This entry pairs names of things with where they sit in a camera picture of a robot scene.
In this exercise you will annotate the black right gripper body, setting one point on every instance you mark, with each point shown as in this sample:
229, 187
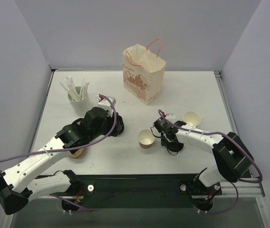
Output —
170, 144

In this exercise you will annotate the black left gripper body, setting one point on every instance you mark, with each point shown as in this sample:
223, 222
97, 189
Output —
118, 124

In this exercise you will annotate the brown paper coffee cup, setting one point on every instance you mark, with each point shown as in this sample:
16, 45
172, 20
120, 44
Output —
145, 138

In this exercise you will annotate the printed paper takeout bag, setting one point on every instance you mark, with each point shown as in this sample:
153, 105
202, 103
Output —
143, 71

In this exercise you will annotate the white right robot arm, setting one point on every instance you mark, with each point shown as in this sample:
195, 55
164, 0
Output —
231, 156

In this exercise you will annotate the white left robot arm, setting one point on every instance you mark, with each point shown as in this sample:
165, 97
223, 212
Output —
20, 184

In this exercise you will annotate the stack of black lids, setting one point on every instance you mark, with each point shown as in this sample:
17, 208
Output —
119, 126

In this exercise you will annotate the stack of brown paper cups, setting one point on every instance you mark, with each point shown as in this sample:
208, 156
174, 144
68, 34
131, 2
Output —
191, 118

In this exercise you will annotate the white straw holder cup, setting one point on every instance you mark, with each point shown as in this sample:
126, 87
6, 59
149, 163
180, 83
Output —
80, 107

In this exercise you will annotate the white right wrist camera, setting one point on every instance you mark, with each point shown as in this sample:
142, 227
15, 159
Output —
170, 116

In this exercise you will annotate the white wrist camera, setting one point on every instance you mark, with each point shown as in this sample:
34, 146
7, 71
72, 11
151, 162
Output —
104, 104
170, 116

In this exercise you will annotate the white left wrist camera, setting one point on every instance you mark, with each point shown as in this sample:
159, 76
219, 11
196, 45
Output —
104, 104

